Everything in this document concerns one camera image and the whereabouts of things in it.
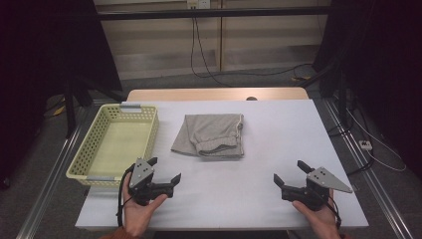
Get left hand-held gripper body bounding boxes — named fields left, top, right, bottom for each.
left=128, top=158, right=175, bottom=206

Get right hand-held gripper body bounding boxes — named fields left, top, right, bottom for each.
left=281, top=166, right=353, bottom=212

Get pale yellow plastic basket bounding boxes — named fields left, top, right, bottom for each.
left=65, top=103, right=160, bottom=188

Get grey pants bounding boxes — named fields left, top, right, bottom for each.
left=170, top=113, right=246, bottom=159

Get person's left hand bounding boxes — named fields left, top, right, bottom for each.
left=121, top=172, right=168, bottom=237

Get person's right hand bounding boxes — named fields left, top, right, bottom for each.
left=292, top=188, right=342, bottom=239

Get black stand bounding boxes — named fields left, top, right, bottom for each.
left=63, top=78, right=99, bottom=139
left=326, top=63, right=353, bottom=131

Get wooden table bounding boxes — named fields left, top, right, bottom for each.
left=126, top=87, right=310, bottom=103

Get black curtain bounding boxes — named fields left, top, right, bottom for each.
left=0, top=0, right=123, bottom=191
left=313, top=0, right=422, bottom=171

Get black horizontal bar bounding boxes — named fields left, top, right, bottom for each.
left=98, top=5, right=332, bottom=22

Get left hand-held gripper black cable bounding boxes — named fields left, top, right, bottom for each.
left=115, top=164, right=135, bottom=228

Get hand-held gripper black cable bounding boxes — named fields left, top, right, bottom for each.
left=115, top=164, right=135, bottom=228
left=313, top=187, right=342, bottom=231

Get black floor cable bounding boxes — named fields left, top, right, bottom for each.
left=327, top=99, right=377, bottom=177

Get right hand-held gripper black cable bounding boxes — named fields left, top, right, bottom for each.
left=313, top=187, right=342, bottom=231

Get metal floor rail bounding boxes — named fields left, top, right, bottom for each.
left=16, top=99, right=101, bottom=239
left=322, top=98, right=416, bottom=239

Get white floor cable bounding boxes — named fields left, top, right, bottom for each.
left=346, top=108, right=408, bottom=173

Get black power cable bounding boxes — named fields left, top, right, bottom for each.
left=193, top=16, right=314, bottom=80
left=189, top=8, right=233, bottom=88

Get white wall socket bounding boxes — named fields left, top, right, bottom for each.
left=186, top=0, right=212, bottom=10

